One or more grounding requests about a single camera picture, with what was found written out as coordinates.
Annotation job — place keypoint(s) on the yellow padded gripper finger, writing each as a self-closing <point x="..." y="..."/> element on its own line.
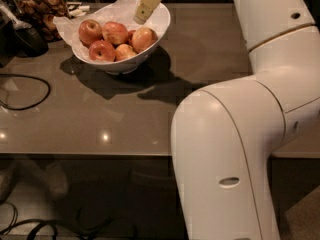
<point x="144" y="10"/>

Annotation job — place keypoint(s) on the red-yellow apple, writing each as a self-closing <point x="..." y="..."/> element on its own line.
<point x="143" y="38"/>

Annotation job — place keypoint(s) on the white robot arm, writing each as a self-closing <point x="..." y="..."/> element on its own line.
<point x="223" y="134"/>

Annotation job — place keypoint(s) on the white ceramic bowl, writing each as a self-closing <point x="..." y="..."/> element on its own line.
<point x="159" y="22"/>

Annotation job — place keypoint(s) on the white paper bowl liner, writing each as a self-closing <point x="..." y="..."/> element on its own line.
<point x="120" y="11"/>

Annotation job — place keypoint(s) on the small red apple behind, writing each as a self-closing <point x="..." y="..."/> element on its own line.
<point x="130" y="36"/>

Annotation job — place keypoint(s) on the red apple top middle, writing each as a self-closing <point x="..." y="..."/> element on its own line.
<point x="115" y="33"/>

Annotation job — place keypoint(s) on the yellow-red apple front middle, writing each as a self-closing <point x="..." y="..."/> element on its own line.
<point x="124" y="52"/>

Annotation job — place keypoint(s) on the small white items behind bowl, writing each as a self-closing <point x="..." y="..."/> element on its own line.
<point x="78" y="10"/>

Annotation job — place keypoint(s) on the red apple far left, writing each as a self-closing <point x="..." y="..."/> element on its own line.
<point x="89" y="31"/>

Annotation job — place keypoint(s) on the red apple front left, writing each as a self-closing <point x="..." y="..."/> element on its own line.
<point x="102" y="50"/>

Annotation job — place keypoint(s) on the glass jar of snacks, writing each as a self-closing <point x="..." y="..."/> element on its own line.
<point x="42" y="13"/>

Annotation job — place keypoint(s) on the black round appliance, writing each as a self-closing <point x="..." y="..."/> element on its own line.
<point x="28" y="39"/>

